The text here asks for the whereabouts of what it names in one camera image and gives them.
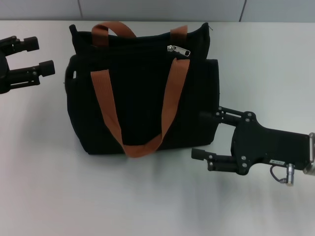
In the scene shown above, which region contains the black food bag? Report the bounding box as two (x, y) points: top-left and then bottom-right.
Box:
(64, 21), (221, 159)

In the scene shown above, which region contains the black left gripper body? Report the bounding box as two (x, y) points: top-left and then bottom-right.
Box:
(0, 55), (12, 94)

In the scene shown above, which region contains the right gripper cable with plug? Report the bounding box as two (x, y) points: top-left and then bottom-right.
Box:
(270, 163), (296, 185)

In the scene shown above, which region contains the silver zipper pull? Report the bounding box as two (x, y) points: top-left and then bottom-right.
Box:
(167, 44), (191, 58)

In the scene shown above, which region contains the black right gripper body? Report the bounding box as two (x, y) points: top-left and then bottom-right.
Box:
(230, 111), (315, 177)

